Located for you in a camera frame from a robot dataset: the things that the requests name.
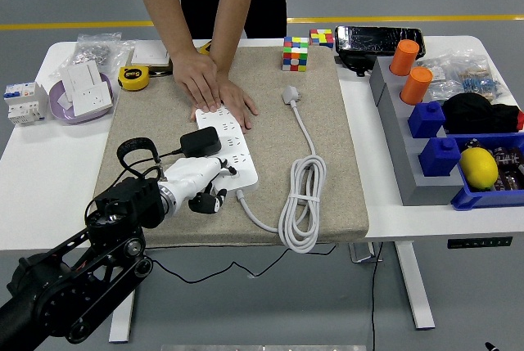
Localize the black glossy wrapped device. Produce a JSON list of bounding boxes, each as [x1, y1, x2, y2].
[[334, 25, 427, 60]]

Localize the blue plastic bin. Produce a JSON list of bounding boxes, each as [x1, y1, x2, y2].
[[449, 132, 524, 212]]

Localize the black cloth bundle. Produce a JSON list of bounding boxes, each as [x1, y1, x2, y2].
[[440, 92, 524, 134]]

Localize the beige fabric mat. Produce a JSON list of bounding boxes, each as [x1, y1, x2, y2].
[[93, 45, 369, 250]]

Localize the grey stepped peg base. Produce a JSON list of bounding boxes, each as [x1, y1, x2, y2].
[[369, 55, 466, 208]]

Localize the large colourful puzzle cube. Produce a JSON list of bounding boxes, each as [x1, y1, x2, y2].
[[282, 35, 309, 73]]

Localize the white circuit breaker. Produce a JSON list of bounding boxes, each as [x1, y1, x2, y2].
[[2, 82, 49, 127]]

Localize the clear bag of small parts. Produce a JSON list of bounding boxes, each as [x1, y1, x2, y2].
[[417, 56, 456, 102]]

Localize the blue plastic block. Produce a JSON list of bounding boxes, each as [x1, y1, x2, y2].
[[407, 101, 446, 139], [417, 137, 463, 178]]

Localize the small colourful puzzle cube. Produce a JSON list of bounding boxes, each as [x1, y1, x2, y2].
[[309, 28, 335, 49]]

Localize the white table leg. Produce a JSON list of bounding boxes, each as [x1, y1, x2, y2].
[[395, 241, 435, 331], [108, 281, 140, 344]]

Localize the thin black adapter cord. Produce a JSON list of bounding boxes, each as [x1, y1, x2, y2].
[[145, 146, 341, 286]]

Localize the clear bag of resistors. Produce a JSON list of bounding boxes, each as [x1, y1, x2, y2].
[[452, 50, 511, 105]]

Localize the orange plastic cylinder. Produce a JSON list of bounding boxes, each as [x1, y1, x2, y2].
[[388, 38, 421, 76], [400, 66, 434, 106]]

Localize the purple shallow bowl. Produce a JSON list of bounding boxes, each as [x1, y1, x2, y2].
[[47, 72, 115, 126]]

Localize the dark packaged parts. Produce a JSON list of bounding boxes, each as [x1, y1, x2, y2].
[[489, 145, 524, 192]]

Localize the black table control panel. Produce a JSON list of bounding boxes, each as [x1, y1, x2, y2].
[[446, 236, 513, 250]]

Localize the white power strip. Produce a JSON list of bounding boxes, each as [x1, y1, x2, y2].
[[194, 108, 260, 197]]

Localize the black plug adapter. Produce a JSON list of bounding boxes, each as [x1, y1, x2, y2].
[[179, 126, 222, 159]]

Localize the black hanging cable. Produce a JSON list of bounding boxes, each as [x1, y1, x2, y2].
[[369, 242, 384, 351]]

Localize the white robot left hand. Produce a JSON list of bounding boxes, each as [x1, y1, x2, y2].
[[162, 155, 239, 215]]

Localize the white wall socket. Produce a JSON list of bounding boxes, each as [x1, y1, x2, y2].
[[67, 83, 114, 118]]

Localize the clear bag of screws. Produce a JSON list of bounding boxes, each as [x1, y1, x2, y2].
[[75, 32, 136, 69]]

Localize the yellow tape measure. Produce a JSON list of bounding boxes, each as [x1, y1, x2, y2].
[[117, 65, 151, 92]]

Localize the white power cord with plug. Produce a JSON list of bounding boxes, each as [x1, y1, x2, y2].
[[235, 84, 328, 254]]

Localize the yellow lemon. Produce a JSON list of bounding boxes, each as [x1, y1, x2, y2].
[[458, 146, 499, 191]]

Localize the white switch plate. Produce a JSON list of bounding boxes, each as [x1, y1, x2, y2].
[[59, 59, 103, 102]]

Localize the black device stand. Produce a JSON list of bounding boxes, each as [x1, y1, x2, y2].
[[336, 52, 376, 78]]

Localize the person's right hand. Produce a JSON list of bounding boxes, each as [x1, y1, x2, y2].
[[171, 47, 224, 114]]

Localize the person's left hand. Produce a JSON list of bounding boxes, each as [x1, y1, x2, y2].
[[190, 72, 260, 134]]

